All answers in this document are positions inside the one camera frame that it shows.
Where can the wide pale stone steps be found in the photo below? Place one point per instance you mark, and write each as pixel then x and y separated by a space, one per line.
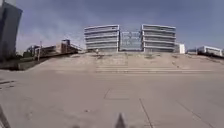
pixel 140 63

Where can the wide twin-block pale building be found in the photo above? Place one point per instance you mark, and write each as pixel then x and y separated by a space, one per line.
pixel 101 38

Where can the grey paved plaza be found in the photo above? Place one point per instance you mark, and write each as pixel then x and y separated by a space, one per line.
pixel 100 100

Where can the low brown building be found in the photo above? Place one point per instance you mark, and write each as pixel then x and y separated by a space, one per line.
pixel 61 49

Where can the small white building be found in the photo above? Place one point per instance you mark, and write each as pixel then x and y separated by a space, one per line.
pixel 181 48

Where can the pole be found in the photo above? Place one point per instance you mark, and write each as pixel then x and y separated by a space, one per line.
pixel 40 51

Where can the low white building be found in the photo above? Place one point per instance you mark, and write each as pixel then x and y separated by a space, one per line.
pixel 210 50

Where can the tall dark building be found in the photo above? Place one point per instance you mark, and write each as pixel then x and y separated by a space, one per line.
pixel 9 33

